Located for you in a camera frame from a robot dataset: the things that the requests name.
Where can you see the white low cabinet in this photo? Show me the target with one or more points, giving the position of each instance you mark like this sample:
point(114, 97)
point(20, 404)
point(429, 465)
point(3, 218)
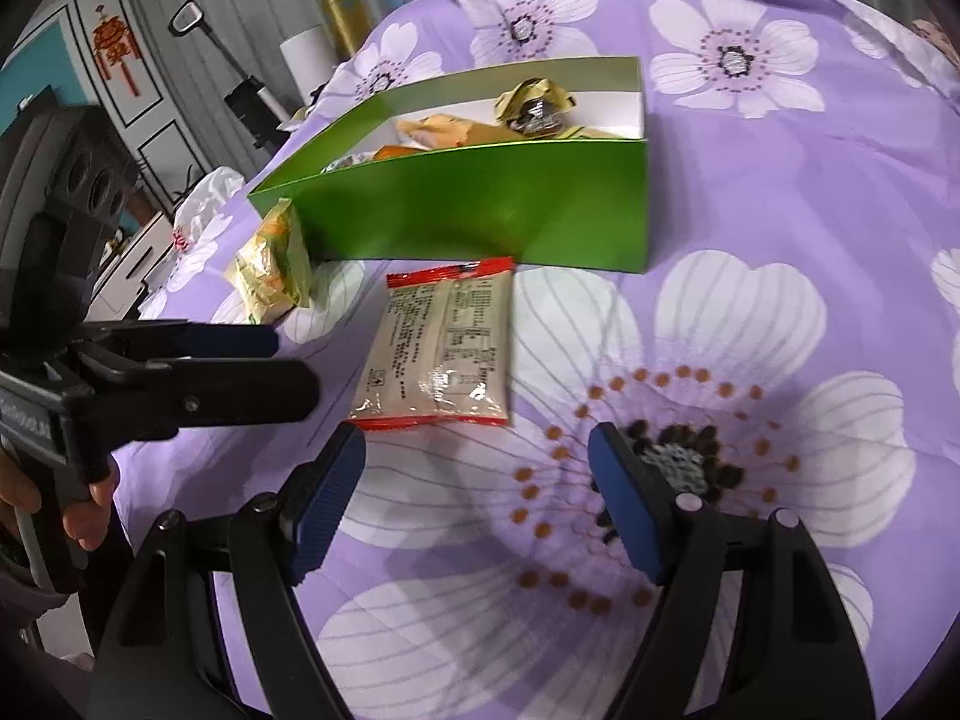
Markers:
point(139, 262)

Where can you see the red-edged clear snack packet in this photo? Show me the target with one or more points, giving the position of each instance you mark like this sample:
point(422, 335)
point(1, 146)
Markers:
point(442, 345)

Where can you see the red hanging knot ornament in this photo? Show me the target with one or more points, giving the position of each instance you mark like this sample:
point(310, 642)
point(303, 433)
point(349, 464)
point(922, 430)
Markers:
point(116, 41)

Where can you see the green cardboard box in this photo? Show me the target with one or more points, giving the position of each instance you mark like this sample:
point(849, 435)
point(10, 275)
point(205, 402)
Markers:
point(487, 210)

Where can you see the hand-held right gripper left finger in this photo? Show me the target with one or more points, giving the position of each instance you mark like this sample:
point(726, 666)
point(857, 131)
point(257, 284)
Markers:
point(326, 495)

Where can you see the white cylinder appliance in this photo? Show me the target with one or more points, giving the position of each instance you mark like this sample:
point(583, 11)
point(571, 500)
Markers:
point(306, 64)

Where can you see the yellow green snack packet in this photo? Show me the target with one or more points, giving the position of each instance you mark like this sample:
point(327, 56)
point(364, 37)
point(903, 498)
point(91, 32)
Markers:
point(270, 270)

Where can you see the purple floral blanket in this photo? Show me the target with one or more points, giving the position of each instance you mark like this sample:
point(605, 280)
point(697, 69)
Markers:
point(750, 187)

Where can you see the person's left hand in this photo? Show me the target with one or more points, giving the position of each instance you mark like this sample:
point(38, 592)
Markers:
point(86, 517)

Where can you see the upright vacuum cleaner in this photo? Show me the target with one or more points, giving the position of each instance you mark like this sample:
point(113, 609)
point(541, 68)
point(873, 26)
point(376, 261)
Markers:
point(247, 90)

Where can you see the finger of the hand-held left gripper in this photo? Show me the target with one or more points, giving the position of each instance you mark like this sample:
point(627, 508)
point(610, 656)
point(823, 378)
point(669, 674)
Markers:
point(247, 394)
point(225, 341)

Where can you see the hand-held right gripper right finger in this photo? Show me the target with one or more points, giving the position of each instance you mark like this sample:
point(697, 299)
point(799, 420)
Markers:
point(630, 510)

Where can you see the gold wrapped candies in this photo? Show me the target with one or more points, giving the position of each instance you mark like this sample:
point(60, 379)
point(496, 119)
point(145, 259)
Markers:
point(536, 109)

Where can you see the white plastic bag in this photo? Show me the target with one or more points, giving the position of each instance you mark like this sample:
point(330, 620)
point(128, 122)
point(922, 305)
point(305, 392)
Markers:
point(206, 199)

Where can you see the tan orange snack packet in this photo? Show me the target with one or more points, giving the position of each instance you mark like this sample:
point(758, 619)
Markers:
point(442, 131)

